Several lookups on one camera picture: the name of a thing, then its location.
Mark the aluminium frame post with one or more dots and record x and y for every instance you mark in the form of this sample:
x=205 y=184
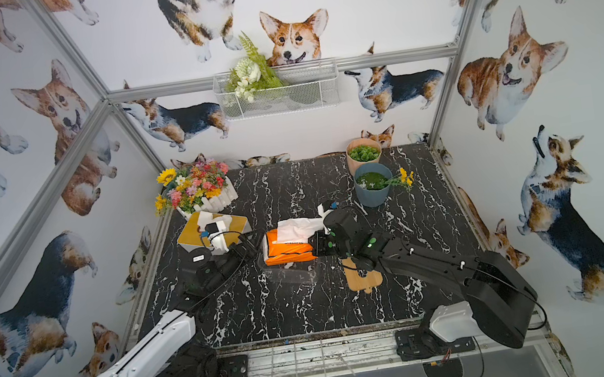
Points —
x=462 y=39

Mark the white wire wall basket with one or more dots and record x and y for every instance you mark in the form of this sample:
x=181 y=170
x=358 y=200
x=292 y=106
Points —
x=306 y=86

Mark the peach succulent pot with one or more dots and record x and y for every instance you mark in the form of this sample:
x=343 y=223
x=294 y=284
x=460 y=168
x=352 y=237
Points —
x=362 y=151

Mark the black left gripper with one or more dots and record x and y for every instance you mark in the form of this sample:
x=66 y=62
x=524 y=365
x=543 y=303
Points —
x=239 y=247

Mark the colourful flowers white fence planter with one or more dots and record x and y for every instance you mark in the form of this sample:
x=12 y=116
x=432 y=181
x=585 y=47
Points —
x=194 y=188

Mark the light wooden lid board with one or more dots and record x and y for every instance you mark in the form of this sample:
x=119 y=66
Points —
x=359 y=280

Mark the yellow artificial flower sprig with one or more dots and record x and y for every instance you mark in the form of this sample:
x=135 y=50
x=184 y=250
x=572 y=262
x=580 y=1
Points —
x=404 y=180

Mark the clear plastic box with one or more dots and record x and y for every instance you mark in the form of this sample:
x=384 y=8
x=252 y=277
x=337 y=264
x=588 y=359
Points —
x=306 y=273

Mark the orange tissue pack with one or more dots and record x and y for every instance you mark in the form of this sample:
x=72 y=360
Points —
x=206 y=217
x=289 y=242

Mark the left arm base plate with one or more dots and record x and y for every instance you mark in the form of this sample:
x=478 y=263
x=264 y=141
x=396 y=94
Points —
x=229 y=366

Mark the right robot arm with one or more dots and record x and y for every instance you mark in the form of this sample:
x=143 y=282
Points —
x=492 y=298

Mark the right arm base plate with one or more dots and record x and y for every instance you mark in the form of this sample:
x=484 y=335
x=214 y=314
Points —
x=418 y=344

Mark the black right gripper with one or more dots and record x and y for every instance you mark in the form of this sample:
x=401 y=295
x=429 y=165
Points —
x=322 y=242

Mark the white green artificial bouquet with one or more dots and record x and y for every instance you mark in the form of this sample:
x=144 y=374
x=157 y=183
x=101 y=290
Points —
x=252 y=76

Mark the yellow bamboo box lid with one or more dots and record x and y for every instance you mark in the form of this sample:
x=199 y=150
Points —
x=190 y=239

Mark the blue-grey flower pot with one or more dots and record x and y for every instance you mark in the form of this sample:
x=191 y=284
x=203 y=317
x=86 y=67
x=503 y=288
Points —
x=372 y=186

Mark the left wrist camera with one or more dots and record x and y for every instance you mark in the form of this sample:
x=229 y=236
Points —
x=216 y=235

